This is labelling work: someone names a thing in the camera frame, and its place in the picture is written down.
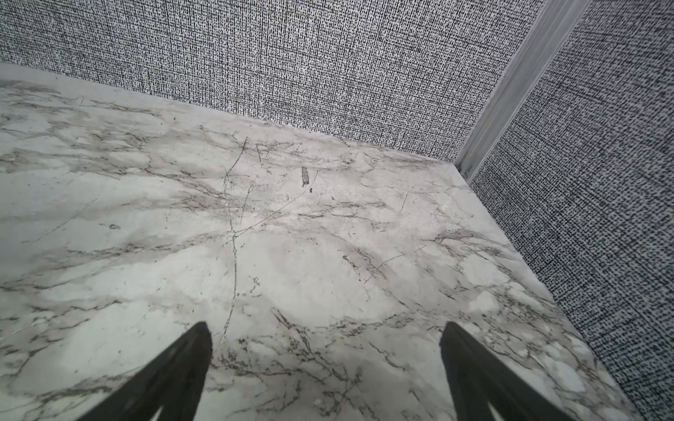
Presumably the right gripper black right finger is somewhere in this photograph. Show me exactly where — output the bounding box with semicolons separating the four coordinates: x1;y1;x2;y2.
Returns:
440;322;570;420

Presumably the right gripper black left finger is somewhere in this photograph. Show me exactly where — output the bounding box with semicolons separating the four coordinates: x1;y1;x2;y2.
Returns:
80;322;212;420

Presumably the aluminium enclosure frame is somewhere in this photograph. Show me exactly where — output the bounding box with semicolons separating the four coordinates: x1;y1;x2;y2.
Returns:
455;0;590;182

